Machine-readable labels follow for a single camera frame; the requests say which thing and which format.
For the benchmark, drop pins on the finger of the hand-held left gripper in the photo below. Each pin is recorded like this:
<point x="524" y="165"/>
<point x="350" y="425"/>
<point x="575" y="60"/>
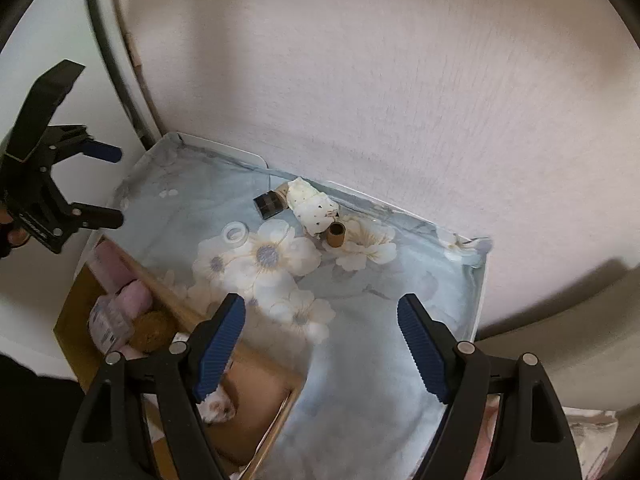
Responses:
<point x="100" y="218"/>
<point x="102" y="152"/>

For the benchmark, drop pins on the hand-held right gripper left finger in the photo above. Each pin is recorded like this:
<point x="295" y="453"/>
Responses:
<point x="220" y="345"/>

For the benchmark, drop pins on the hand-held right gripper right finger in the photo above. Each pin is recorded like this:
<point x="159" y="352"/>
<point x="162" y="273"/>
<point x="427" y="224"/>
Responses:
<point x="425" y="345"/>

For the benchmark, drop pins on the cardboard box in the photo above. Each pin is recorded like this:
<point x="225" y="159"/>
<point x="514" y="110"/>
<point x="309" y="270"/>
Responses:
<point x="260" y="385"/>

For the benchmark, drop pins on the brown plush toy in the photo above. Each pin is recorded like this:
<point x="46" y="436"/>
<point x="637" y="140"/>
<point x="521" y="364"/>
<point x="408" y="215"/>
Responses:
<point x="152" y="332"/>

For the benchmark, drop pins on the pink plush cloth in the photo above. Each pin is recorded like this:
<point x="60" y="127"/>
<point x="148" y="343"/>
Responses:
<point x="135" y="301"/>

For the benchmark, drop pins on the white and blue mask box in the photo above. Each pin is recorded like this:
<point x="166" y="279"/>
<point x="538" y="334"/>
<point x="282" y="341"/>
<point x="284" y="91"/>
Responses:
<point x="107" y="322"/>

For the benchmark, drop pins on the person's left hand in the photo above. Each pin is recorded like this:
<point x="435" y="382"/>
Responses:
<point x="15" y="237"/>

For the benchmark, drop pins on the blue floral tablecloth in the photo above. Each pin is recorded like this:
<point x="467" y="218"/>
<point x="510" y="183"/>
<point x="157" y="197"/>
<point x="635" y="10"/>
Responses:
<point x="380" y="310"/>

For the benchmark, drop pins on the brown cylinder tube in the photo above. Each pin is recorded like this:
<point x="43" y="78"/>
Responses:
<point x="336" y="235"/>

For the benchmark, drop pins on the small dark jar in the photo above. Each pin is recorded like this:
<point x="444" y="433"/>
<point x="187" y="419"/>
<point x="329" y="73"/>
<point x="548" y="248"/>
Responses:
<point x="270" y="205"/>

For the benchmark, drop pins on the white dotted cloth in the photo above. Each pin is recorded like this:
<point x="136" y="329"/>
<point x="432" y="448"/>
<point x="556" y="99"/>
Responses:
<point x="312" y="207"/>

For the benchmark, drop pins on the printed cushion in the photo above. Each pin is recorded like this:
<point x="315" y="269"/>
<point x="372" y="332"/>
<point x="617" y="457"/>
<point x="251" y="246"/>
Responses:
<point x="600" y="437"/>

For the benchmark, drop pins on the brown wooden wall piece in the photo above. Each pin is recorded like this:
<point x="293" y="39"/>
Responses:
<point x="132" y="55"/>

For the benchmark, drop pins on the white door frame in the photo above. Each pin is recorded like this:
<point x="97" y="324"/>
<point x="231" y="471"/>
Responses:
<point x="112" y="35"/>

